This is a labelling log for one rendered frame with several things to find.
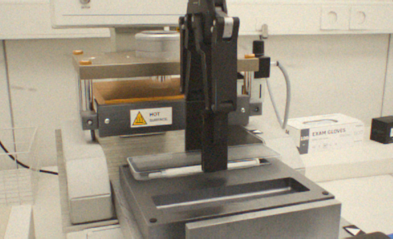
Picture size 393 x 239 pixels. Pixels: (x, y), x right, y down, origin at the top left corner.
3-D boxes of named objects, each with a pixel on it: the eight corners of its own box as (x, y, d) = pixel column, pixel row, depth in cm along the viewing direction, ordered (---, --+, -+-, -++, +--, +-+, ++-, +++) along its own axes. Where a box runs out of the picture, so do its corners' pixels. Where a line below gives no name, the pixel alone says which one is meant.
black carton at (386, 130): (369, 139, 132) (371, 117, 130) (388, 135, 136) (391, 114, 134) (385, 145, 127) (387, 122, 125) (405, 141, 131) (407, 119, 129)
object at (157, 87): (93, 103, 77) (90, 50, 75) (209, 95, 84) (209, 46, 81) (106, 128, 61) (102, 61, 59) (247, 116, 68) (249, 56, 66)
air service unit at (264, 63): (210, 109, 92) (211, 40, 89) (271, 105, 97) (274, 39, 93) (220, 115, 88) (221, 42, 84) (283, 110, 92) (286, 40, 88)
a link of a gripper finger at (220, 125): (222, 96, 48) (233, 101, 45) (222, 140, 49) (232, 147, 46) (209, 97, 47) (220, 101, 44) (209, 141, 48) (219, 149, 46)
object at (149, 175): (135, 192, 47) (135, 172, 47) (127, 174, 53) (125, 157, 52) (283, 172, 53) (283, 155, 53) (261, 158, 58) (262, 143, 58)
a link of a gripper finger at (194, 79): (188, 15, 48) (184, 12, 49) (180, 103, 54) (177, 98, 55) (221, 15, 49) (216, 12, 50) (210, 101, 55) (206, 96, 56)
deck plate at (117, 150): (55, 133, 94) (54, 128, 93) (204, 119, 104) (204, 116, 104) (62, 233, 51) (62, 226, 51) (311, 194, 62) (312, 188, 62)
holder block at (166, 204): (119, 183, 54) (118, 164, 54) (261, 165, 60) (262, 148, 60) (148, 250, 39) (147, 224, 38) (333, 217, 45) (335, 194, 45)
